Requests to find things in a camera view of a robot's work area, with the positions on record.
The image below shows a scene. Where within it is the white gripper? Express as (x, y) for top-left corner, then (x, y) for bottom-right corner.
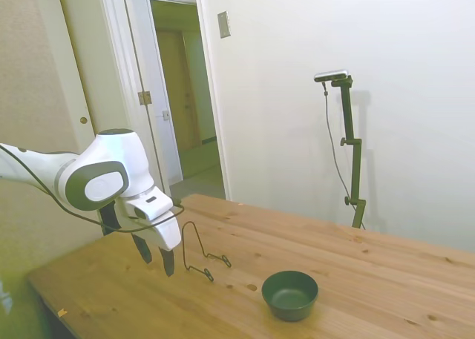
(122, 188), (183, 278)

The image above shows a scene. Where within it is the dark green bowl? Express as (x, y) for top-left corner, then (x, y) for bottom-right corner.
(261, 270), (319, 322)

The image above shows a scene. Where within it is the brown wooden hallway door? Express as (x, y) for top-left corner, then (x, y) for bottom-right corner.
(155, 29), (198, 151)

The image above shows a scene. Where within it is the white open door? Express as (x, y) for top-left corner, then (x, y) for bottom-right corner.
(122, 0), (184, 197)

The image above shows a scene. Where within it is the white closet door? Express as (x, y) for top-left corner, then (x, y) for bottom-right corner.
(55, 0), (112, 147)

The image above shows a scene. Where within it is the black wire plate stand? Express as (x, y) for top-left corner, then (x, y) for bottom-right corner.
(181, 220), (233, 283)

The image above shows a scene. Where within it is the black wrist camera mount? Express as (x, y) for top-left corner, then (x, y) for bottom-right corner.
(98, 201), (122, 235)

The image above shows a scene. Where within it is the dark green camera stand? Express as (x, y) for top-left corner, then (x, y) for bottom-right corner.
(330, 76), (367, 229)

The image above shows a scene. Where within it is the grey exterior camera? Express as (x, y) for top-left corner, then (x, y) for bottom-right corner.
(313, 68), (351, 84)

